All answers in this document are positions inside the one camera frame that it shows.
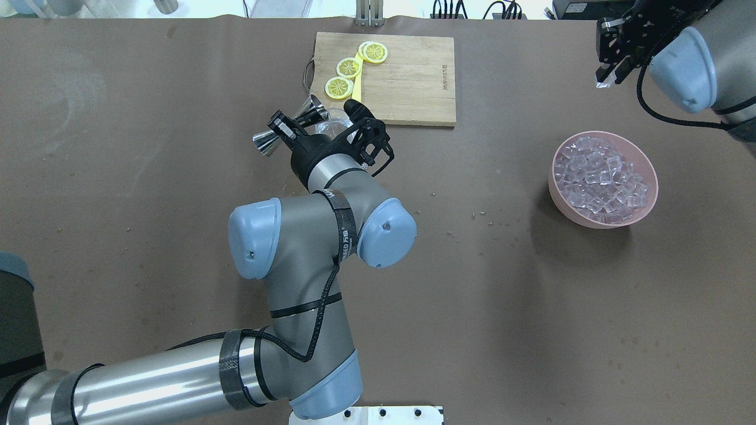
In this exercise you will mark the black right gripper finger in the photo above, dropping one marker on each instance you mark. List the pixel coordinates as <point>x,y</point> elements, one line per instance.
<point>624,68</point>
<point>608,46</point>

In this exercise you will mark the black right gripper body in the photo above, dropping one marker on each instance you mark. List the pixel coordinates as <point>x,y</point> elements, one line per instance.
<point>648,25</point>

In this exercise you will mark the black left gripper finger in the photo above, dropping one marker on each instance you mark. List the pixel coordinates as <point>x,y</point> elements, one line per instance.
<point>284,127</point>
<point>356,111</point>

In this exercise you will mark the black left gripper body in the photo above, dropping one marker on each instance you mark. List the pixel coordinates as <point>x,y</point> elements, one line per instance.
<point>311,147</point>

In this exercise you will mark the clear ice cube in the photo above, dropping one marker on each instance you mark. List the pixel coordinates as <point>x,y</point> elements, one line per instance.
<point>604,84</point>

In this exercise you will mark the steel jigger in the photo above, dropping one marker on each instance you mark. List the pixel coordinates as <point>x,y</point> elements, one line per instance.
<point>310,113</point>

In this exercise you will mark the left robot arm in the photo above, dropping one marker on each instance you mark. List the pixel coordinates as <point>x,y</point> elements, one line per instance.
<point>286,254</point>

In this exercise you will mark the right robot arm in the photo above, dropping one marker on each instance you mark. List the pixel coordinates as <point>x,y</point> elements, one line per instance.
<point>700,54</point>

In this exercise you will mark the clear wine glass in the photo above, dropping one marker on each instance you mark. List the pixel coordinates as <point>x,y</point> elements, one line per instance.
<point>337,123</point>

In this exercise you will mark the pink bowl of ice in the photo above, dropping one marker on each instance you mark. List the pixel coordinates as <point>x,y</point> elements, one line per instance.
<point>601,180</point>

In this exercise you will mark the yellow plastic knife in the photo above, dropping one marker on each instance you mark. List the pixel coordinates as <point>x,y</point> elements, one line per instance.
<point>357,79</point>

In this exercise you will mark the yellow lemon slice near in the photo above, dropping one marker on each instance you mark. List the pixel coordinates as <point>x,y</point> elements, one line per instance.
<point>339,88</point>

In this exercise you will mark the yellow lemon slice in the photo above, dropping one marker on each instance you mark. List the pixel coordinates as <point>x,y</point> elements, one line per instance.
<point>349,67</point>
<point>373,52</point>
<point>339,88</point>

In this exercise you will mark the yellow lemon slice middle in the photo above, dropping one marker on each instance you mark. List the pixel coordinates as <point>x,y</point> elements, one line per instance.
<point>349,67</point>

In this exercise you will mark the black power adapter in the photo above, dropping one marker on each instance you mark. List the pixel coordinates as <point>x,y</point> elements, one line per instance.
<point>590,10</point>

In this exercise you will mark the yellow lemon slice far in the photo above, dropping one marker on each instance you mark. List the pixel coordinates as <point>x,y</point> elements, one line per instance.
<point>373,52</point>

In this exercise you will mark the bamboo cutting board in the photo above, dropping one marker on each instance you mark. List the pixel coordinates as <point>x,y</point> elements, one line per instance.
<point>415,86</point>

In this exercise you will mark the aluminium frame post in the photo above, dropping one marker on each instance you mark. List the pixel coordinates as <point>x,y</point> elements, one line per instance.
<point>370,13</point>

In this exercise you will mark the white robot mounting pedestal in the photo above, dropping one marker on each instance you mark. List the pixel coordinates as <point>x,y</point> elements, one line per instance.
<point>380,415</point>

